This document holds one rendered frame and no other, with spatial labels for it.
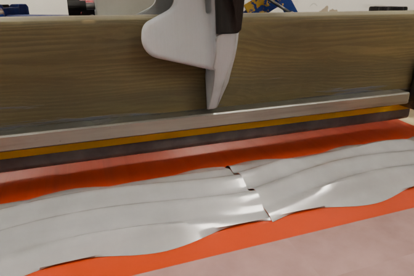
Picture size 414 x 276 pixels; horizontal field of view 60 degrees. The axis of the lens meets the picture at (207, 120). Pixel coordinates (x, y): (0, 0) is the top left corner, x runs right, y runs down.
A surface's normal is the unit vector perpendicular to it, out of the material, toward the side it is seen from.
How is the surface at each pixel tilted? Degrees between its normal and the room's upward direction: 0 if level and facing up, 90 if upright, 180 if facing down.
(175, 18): 82
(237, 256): 0
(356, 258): 0
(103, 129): 90
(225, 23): 84
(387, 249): 0
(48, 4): 90
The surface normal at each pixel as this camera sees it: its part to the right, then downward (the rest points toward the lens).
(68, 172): 0.00, -0.95
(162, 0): 0.26, 0.44
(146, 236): 0.20, -0.47
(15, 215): 0.27, -0.63
